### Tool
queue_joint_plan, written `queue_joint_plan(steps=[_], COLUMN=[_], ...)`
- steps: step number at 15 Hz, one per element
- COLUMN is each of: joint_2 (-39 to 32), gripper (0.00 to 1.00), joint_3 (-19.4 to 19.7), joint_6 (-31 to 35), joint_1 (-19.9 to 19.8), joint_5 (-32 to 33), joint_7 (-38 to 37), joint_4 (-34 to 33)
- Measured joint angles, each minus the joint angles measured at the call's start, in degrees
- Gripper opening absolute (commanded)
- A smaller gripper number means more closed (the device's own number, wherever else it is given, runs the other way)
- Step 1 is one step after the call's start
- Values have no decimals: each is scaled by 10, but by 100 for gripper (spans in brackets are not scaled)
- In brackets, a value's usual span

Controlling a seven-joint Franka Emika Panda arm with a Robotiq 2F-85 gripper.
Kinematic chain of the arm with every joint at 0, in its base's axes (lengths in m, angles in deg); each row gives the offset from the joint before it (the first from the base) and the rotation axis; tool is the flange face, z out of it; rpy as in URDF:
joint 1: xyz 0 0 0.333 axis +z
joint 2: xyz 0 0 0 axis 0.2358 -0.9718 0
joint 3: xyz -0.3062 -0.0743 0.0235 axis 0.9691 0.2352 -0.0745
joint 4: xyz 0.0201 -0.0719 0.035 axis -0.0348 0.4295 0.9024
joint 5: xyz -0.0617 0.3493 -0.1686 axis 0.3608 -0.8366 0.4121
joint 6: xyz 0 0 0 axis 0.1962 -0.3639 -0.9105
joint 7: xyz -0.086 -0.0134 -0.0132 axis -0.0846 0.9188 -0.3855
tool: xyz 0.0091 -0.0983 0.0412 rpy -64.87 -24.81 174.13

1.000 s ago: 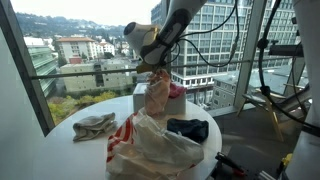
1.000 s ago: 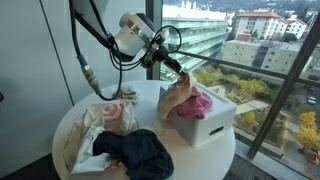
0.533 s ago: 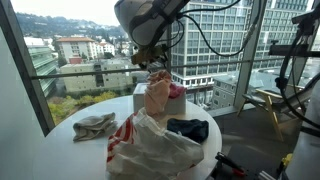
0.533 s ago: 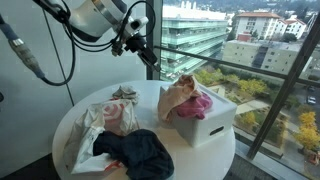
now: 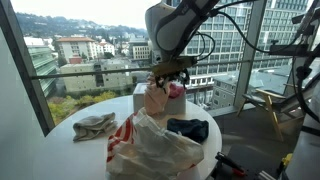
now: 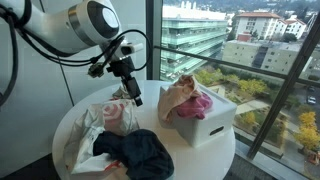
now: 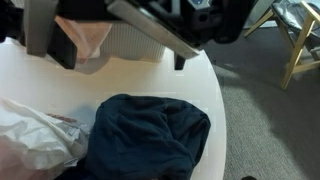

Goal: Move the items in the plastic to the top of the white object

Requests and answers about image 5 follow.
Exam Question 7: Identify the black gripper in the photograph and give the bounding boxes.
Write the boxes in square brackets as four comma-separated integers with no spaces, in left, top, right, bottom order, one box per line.
[153,69,191,94]

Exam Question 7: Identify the beige cloth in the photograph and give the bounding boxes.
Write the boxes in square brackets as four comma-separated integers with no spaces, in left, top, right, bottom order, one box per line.
[143,74,172,117]

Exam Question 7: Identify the dark blue cloth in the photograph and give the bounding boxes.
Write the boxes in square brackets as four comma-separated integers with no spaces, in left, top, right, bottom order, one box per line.
[166,117,210,145]

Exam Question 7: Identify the yellow small object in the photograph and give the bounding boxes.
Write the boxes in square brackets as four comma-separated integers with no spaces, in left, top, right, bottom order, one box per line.
[281,153,294,168]

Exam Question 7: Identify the white rectangular box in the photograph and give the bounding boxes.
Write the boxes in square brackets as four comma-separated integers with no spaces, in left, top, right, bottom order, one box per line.
[132,82,188,116]

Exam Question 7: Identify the red striped white plastic bag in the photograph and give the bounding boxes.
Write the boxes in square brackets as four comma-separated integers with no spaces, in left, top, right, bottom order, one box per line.
[106,107,205,180]

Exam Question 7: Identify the grey crumpled towel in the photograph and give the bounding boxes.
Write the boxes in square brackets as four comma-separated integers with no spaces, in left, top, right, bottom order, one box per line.
[72,112,118,142]

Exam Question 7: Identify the grey window railing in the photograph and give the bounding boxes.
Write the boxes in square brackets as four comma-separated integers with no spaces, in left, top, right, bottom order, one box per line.
[30,55,296,81]

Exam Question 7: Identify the wooden folding chair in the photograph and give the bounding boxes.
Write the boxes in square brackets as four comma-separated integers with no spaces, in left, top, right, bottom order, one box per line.
[236,87,313,143]

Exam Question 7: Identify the red and black hand tool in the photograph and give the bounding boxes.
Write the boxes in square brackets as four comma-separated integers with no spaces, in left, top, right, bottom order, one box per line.
[214,151,248,178]

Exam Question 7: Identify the gold wrist camera mount plate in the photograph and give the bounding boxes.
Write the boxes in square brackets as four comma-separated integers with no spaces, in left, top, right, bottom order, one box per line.
[151,55,198,78]

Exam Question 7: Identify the grey window post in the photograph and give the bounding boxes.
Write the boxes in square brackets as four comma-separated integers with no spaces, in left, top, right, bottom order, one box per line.
[233,0,268,108]

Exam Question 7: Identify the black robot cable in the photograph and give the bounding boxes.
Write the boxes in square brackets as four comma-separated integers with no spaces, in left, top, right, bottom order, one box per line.
[194,0,301,62]

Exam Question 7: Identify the black camera stand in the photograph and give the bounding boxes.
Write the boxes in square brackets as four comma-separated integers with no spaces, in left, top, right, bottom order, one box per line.
[268,0,320,124]

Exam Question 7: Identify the white pedestal column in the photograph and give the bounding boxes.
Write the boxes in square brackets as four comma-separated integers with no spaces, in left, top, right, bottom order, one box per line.
[283,89,320,180]

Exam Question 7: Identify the dark slanted window frame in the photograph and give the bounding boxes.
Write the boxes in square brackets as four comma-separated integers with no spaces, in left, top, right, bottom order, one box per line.
[0,0,56,137]

